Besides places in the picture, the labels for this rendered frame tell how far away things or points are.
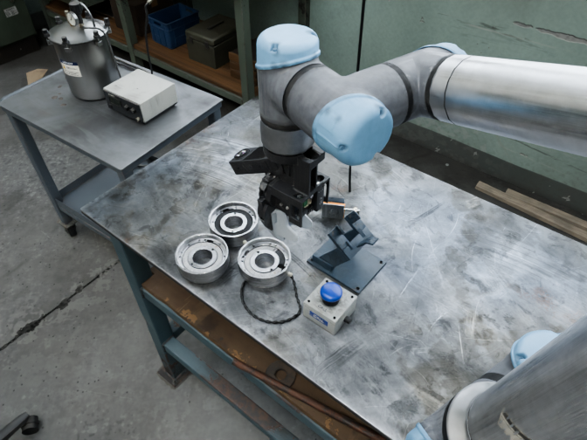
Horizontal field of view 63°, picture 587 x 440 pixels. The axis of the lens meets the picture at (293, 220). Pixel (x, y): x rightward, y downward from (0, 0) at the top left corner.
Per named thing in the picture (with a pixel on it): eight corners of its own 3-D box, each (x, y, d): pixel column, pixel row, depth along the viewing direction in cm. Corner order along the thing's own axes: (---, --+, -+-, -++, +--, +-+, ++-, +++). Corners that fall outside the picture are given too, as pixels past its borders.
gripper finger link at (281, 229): (293, 263, 78) (293, 224, 72) (265, 246, 81) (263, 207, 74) (304, 251, 80) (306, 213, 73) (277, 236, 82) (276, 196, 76)
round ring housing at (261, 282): (229, 278, 94) (226, 265, 91) (256, 243, 101) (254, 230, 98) (275, 299, 91) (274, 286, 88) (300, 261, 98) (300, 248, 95)
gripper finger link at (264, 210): (265, 236, 76) (264, 195, 70) (258, 231, 76) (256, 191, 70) (285, 219, 78) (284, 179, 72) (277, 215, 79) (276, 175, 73)
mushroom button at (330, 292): (314, 306, 87) (315, 291, 83) (327, 292, 89) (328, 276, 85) (332, 318, 85) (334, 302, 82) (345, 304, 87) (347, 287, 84)
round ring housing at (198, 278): (219, 292, 92) (217, 278, 89) (169, 280, 94) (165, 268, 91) (237, 251, 99) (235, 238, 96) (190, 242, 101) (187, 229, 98)
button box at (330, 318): (302, 315, 88) (302, 300, 85) (324, 291, 92) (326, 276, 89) (338, 340, 85) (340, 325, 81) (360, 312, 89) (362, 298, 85)
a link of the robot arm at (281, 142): (247, 117, 62) (286, 92, 67) (250, 146, 66) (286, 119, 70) (292, 139, 59) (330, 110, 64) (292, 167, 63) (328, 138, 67)
